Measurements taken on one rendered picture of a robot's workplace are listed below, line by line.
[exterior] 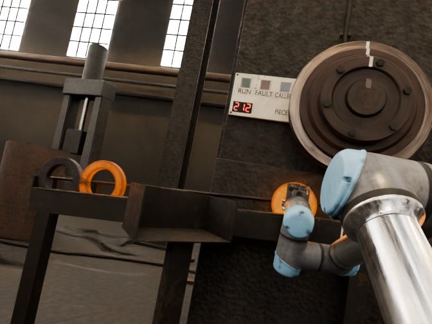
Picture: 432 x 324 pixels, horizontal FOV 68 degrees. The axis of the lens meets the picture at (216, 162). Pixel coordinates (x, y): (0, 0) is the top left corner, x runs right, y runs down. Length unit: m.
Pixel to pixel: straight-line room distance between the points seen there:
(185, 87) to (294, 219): 3.37
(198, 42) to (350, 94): 3.30
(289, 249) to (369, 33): 0.96
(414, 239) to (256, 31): 1.16
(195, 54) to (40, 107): 6.21
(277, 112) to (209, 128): 6.30
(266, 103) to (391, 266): 0.98
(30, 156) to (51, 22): 7.38
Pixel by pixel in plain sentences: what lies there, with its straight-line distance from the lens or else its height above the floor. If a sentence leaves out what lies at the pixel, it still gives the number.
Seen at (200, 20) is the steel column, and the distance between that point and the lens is 4.42.
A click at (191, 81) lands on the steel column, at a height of 2.02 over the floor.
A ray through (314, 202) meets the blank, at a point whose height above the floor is 0.76.
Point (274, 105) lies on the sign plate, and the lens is 1.34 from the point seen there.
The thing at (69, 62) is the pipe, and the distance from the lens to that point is 8.67.
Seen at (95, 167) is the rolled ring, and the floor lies 0.75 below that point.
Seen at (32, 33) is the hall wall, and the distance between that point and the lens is 10.69.
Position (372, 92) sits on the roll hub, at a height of 1.13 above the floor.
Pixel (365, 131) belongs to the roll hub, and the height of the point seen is 1.01.
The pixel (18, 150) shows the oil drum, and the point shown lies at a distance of 3.47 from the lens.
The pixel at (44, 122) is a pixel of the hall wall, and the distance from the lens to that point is 9.52.
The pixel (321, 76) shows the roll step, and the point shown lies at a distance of 1.20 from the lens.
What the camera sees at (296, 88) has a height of 1.15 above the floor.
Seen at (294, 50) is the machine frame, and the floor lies 1.37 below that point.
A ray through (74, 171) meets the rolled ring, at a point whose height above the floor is 0.72.
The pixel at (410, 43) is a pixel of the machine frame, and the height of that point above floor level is 1.44.
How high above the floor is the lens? 0.73
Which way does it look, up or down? 6 degrees up
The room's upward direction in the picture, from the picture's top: 10 degrees clockwise
